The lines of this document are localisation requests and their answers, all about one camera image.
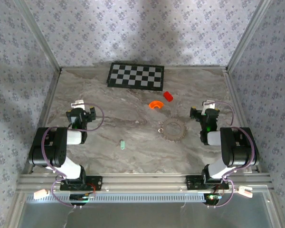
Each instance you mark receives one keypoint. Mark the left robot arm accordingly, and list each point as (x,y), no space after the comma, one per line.
(50,147)

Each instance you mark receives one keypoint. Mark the small circuit board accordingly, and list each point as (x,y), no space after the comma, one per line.
(82,197)
(212,197)

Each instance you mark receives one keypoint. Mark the red block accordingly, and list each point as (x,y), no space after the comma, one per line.
(168,96)

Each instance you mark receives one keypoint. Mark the aluminium table side rail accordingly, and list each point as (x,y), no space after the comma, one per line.
(53,90)
(230,83)

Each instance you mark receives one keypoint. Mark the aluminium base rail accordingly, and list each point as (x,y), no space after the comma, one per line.
(145,181)

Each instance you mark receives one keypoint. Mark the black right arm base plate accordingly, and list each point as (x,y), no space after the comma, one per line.
(192,183)

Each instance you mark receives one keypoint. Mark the white tag clip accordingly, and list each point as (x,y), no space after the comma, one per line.
(244,191)

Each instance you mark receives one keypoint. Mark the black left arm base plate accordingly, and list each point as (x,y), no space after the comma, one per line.
(95,183)

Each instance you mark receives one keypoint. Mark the orange arch piece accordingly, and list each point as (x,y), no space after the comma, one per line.
(154,104)

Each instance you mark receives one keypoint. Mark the black white checkerboard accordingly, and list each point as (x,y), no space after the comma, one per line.
(135,76)

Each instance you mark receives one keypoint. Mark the clear keyring with metal rings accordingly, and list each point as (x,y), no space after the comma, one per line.
(165,124)

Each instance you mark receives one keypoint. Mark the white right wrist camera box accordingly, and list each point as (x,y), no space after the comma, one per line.
(209,104)

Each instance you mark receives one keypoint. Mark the grey metal sheet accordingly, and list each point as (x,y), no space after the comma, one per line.
(145,215)

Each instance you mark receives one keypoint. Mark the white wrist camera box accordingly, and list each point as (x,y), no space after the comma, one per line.
(77,104)
(209,104)

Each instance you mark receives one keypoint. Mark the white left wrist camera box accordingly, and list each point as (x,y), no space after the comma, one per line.
(77,104)

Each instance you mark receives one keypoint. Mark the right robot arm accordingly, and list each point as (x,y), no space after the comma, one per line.
(240,147)

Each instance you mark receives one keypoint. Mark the aluminium corner post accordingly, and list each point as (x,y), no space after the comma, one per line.
(39,35)
(247,35)

